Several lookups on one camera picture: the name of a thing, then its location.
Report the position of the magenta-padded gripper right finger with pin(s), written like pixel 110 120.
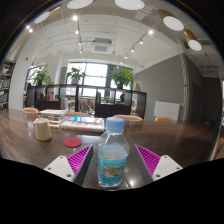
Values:
pixel 165 166

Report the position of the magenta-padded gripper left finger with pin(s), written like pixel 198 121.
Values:
pixel 61 166

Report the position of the clear blue-capped water bottle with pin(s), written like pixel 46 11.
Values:
pixel 112 166

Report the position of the flat round red coaster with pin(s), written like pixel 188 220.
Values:
pixel 72 142

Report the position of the cream ceramic cup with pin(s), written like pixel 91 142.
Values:
pixel 43 130

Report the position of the large blue-covered book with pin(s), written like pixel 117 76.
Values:
pixel 83 125

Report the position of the stack of books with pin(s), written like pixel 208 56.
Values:
pixel 53 115

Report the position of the group of orange chairs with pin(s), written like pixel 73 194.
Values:
pixel 30 110

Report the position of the dark divider shelf unit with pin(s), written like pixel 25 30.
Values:
pixel 110 109

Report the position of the bushy potted plant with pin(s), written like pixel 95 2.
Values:
pixel 40 76

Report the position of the small white-potted plant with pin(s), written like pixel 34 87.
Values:
pixel 75 74

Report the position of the tall bookshelf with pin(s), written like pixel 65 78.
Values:
pixel 5 86

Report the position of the large dark-potted plant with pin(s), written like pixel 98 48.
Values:
pixel 121 76

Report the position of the large window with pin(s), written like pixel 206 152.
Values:
pixel 96 71

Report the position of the ceiling air conditioner unit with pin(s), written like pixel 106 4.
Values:
pixel 101 46

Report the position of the ceiling track spotlights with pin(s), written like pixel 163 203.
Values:
pixel 75 17

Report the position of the round white ceiling lamps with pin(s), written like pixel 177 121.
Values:
pixel 79 3

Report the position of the white wall panel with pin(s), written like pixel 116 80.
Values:
pixel 166 110

